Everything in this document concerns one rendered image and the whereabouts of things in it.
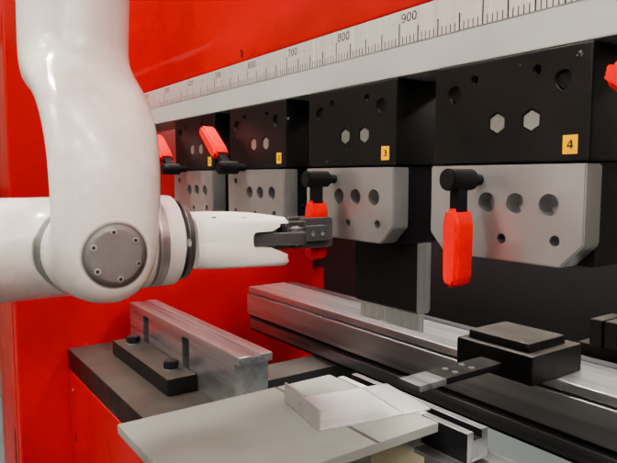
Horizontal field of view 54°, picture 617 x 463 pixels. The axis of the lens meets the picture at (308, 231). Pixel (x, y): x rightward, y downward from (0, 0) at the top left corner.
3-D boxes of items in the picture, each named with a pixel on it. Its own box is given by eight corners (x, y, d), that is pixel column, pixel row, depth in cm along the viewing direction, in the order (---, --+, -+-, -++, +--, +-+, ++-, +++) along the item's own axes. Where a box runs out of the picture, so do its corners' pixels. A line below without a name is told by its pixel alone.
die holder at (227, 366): (130, 344, 133) (129, 301, 132) (156, 340, 136) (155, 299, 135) (240, 418, 92) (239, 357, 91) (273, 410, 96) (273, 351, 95)
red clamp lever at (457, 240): (435, 286, 50) (438, 168, 49) (468, 281, 52) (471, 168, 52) (453, 289, 49) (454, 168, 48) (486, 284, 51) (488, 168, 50)
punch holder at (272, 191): (228, 223, 89) (227, 109, 87) (277, 220, 93) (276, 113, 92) (284, 231, 76) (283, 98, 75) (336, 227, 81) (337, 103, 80)
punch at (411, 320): (354, 315, 71) (355, 235, 70) (367, 313, 72) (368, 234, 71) (416, 333, 63) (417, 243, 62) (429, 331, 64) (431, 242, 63)
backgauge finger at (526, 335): (375, 384, 75) (375, 344, 75) (505, 349, 90) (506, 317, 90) (447, 414, 66) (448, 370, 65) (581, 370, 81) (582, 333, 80)
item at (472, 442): (338, 400, 74) (338, 377, 74) (356, 395, 76) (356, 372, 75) (466, 464, 57) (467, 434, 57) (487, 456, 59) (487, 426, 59)
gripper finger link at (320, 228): (276, 249, 62) (328, 245, 66) (294, 253, 60) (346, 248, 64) (276, 219, 62) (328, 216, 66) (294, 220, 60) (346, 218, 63)
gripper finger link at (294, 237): (218, 245, 57) (240, 239, 63) (297, 247, 55) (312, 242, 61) (218, 232, 57) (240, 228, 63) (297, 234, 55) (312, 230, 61)
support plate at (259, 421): (117, 434, 60) (117, 423, 60) (329, 381, 75) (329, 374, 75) (193, 517, 45) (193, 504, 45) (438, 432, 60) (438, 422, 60)
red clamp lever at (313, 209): (300, 259, 66) (300, 170, 66) (330, 256, 69) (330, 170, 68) (309, 261, 65) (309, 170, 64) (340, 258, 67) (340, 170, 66)
